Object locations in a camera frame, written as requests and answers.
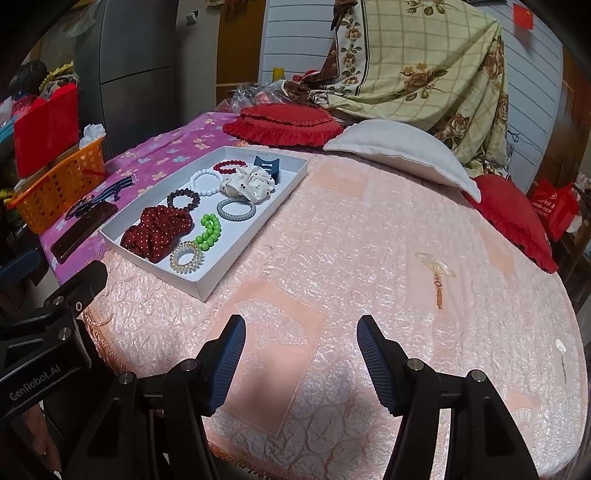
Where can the red heart ruffled cushion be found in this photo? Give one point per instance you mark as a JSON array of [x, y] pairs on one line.
[[512, 217]]

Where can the red shopping bag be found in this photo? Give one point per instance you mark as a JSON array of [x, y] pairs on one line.
[[554, 207]]

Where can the floral checked quilt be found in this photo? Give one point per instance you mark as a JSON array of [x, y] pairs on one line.
[[415, 55]]

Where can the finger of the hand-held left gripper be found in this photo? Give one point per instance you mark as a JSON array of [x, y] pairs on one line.
[[81, 286]]

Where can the white crumpled tissue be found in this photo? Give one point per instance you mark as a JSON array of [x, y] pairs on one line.
[[92, 134]]

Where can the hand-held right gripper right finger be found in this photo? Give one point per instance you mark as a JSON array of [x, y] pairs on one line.
[[376, 364]]

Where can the white cherry print scrunchie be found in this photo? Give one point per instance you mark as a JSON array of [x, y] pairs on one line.
[[249, 184]]

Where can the grey refrigerator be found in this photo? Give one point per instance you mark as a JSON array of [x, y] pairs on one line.
[[138, 69]]

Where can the red round ruffled cushion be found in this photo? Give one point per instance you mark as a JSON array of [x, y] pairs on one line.
[[281, 122]]

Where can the dark brown phone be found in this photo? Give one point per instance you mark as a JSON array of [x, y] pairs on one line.
[[83, 233]]

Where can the grey pillow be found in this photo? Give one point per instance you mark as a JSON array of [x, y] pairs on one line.
[[401, 147]]

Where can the dark round bag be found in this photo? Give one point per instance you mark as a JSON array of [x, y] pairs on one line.
[[27, 78]]

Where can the clear plastic bag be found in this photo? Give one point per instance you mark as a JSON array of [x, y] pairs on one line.
[[249, 97]]

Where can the small yellow container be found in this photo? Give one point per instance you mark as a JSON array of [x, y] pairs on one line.
[[278, 74]]

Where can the pink quilted bedspread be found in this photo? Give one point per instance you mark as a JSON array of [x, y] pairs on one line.
[[369, 254]]

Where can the red box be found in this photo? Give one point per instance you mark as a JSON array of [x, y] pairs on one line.
[[46, 124]]

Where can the orange plastic basket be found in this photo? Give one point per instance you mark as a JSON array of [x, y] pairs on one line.
[[51, 194]]

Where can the purple floral sheet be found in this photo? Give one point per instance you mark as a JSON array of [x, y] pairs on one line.
[[161, 152]]

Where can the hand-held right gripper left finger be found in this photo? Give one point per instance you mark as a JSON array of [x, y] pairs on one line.
[[228, 364]]

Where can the dark red dotted scrunchie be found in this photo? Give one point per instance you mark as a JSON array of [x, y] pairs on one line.
[[152, 230]]

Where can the blue hair claw clip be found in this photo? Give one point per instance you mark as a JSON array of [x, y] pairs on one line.
[[265, 164]]

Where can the white shallow box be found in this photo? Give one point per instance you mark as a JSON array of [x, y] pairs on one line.
[[240, 230]]

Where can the small red flag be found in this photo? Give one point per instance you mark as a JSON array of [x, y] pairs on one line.
[[523, 17]]

